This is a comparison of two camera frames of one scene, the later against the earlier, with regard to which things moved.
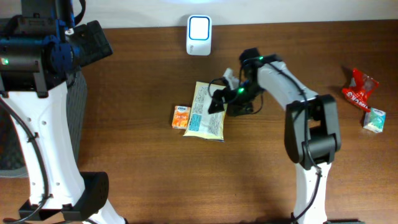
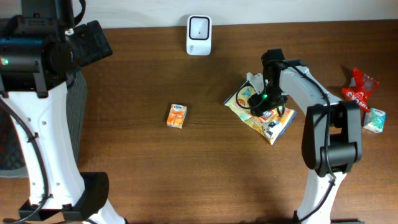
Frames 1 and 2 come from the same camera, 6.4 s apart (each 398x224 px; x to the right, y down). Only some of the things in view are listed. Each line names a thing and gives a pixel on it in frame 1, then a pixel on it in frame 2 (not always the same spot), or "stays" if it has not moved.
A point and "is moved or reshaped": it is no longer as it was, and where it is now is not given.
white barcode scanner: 199,35 stays
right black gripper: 222,96 → 259,104
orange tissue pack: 181,117 is moved or reshaped
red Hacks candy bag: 361,86 stays
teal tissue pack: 374,120 stays
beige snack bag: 202,124 → 272,124
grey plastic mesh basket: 13,160 stays
